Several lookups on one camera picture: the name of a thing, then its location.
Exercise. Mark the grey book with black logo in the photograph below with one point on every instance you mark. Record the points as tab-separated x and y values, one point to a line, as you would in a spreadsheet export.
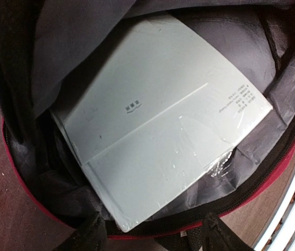
164	108

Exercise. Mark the red backpack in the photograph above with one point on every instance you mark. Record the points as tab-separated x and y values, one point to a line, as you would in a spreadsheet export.
44	43

